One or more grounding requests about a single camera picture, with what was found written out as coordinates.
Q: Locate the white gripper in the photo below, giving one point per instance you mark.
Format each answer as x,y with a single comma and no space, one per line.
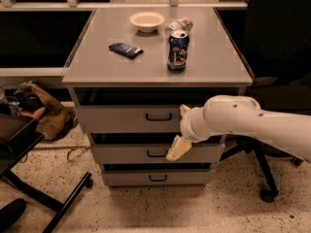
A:
187,125

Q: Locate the grey top drawer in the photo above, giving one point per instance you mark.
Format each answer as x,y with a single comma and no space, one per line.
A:
129,119

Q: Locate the grey drawer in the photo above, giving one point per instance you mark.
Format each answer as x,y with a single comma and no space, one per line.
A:
156,178
129,119
154,153

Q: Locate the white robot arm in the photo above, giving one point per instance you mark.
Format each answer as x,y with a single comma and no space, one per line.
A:
243,116

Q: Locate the grey drawer cabinet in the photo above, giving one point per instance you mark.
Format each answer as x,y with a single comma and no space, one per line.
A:
100,77

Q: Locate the grey middle drawer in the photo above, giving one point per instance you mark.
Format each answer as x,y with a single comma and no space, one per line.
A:
154,153

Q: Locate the grey bottom drawer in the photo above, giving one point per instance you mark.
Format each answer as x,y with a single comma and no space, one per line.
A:
156,178

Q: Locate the blue soda can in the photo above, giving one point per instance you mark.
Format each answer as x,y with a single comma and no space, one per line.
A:
178,50

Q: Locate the dark blue snack packet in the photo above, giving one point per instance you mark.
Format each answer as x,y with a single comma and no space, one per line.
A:
125,50

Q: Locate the crushed silver can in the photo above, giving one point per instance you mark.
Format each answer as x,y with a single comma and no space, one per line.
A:
183,23

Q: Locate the white bowl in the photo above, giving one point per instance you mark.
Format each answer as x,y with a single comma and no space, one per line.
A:
147,22

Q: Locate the brown cloth bag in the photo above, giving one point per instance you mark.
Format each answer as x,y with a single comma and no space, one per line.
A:
54,121

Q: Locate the black rolling stand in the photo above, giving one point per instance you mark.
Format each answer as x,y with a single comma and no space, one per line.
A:
30,174

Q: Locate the black shoe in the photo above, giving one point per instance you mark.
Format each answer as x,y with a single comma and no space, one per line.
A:
11,213

